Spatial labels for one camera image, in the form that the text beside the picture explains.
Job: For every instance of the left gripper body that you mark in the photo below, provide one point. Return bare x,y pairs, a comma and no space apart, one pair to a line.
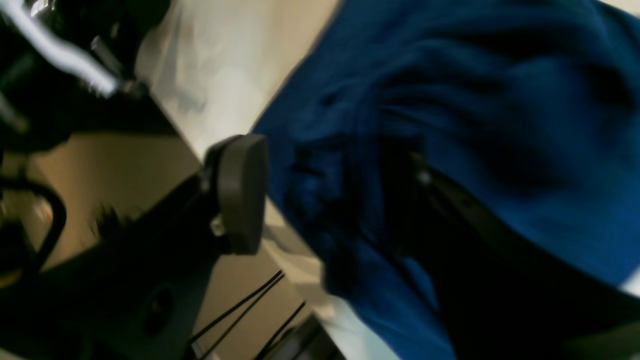
42,106

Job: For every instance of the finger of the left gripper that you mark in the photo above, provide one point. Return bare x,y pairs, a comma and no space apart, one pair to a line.
61,54

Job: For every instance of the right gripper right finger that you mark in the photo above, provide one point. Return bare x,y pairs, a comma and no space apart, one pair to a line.
500,296

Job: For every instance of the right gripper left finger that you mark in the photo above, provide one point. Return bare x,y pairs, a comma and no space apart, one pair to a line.
138,296

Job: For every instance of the dark blue t-shirt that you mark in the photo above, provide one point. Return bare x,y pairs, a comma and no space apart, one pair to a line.
531,106

